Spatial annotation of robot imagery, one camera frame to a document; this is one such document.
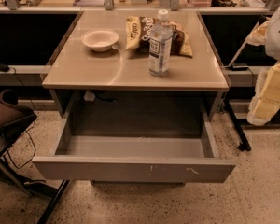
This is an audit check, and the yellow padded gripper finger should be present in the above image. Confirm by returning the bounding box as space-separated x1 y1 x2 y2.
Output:
246 61 280 126
245 21 269 46

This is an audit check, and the clear plastic water bottle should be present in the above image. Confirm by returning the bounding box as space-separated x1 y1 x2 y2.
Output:
148 9 173 77

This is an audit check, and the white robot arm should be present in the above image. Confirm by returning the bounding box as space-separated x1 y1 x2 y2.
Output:
245 7 280 126

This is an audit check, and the grey open top drawer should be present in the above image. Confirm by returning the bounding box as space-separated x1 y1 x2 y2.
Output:
33 91 236 184

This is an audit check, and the white leaning rod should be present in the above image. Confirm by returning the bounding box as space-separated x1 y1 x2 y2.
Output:
226 22 259 69

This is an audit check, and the black power adapter right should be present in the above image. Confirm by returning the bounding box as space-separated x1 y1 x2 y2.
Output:
230 63 248 71

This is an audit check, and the black power adapter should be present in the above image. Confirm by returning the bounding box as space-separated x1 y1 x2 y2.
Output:
230 63 248 71
0 63 9 72

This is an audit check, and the black table leg right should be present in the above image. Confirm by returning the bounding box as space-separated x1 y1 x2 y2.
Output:
224 98 251 151

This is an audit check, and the brown yellow snack bag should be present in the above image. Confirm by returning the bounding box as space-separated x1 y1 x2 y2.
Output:
126 16 193 57

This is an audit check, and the grey cabinet desk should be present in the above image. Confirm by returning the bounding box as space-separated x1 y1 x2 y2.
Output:
41 9 231 119

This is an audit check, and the white ceramic bowl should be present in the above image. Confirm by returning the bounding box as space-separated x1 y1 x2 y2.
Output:
81 29 119 52

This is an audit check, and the black power adapter left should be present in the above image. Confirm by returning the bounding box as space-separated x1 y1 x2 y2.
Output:
0 63 9 72

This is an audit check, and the dark brown office chair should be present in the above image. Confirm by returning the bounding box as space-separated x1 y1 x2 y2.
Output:
0 90 37 169

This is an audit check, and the black floor cable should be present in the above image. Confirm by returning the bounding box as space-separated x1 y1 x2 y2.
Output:
6 67 38 170

